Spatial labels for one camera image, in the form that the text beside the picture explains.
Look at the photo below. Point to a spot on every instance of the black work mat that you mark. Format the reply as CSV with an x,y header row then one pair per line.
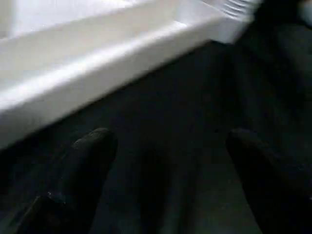
x,y
182,109

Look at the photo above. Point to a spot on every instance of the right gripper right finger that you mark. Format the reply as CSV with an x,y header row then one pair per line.
x,y
273,190

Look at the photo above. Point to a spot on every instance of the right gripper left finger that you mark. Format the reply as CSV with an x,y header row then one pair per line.
x,y
80,182

